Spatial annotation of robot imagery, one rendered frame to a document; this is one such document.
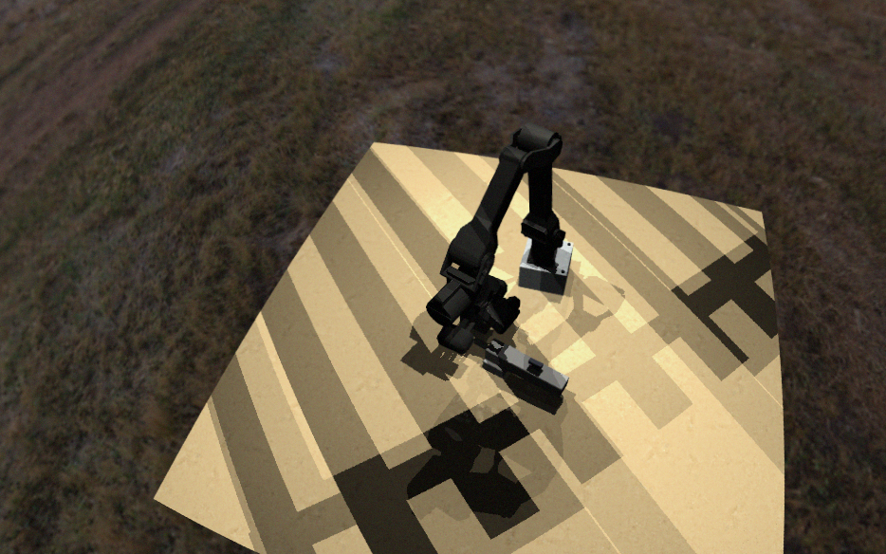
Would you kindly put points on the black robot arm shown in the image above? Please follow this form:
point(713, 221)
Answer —
point(475, 245)

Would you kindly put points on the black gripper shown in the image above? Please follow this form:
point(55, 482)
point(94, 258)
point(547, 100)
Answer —
point(459, 338)

